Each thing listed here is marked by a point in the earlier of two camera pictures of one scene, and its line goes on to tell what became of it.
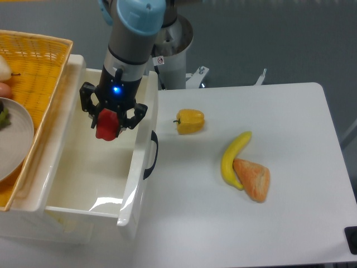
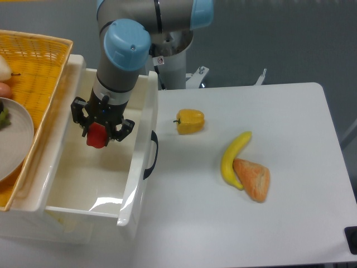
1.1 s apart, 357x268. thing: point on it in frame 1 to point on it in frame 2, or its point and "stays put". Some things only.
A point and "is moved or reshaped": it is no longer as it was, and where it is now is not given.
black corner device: [351, 234] stays put
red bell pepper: [107, 124] is moved or reshaped
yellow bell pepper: [189, 121] stays put
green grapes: [5, 118] stays put
